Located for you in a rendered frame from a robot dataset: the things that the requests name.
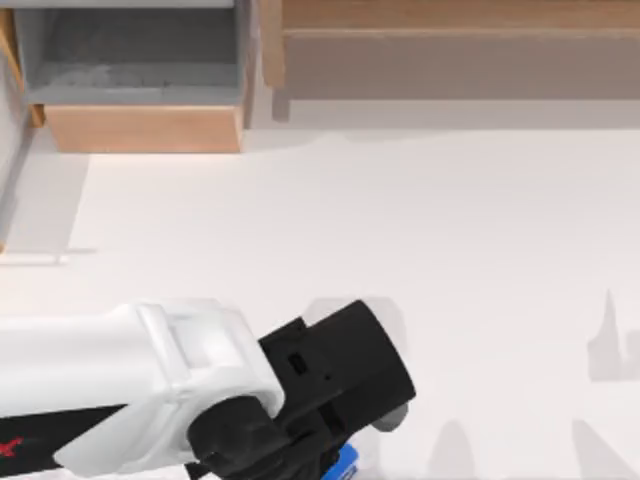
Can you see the blue and white object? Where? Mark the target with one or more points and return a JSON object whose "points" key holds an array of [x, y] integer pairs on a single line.
{"points": [[347, 459]]}

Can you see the pale wooden drawer front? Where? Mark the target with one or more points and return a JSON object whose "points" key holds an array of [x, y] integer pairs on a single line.
{"points": [[145, 129]]}

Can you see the wooden open shelf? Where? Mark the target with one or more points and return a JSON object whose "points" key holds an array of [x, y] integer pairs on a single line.
{"points": [[450, 15]]}

